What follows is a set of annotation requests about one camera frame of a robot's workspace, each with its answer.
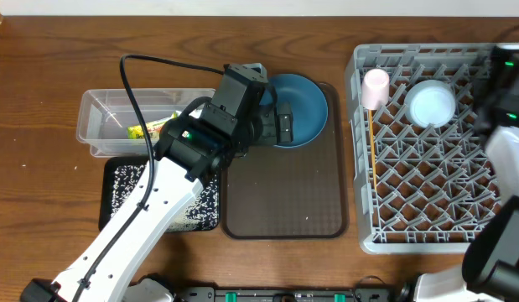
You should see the dark blue plate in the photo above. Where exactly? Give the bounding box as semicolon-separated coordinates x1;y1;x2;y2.
252;74;329;148

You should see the light blue bowl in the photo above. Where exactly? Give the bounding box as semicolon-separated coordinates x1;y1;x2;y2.
404;80;455;128

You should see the wooden chopstick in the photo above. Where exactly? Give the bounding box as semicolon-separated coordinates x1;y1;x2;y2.
367;109;377;191

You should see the yellow green snack wrapper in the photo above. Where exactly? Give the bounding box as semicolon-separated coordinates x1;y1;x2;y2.
127;111;180;139

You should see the pink cup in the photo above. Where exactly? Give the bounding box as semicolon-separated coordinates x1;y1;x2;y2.
361;69;390;110

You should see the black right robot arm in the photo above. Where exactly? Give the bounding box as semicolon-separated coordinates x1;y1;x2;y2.
411;43;519;302

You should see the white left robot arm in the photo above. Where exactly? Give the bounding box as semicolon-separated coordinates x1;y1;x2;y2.
20;63;293;301

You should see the grey dishwasher rack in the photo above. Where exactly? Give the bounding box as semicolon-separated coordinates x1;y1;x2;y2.
345;44;501;254

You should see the brown serving tray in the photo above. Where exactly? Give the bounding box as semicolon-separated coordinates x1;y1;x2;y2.
221;82;349;240

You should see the clear plastic bin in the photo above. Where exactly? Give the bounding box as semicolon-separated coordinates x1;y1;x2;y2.
76;88;215;158

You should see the black rectangular tray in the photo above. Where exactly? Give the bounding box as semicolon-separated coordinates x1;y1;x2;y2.
98;155;221;233

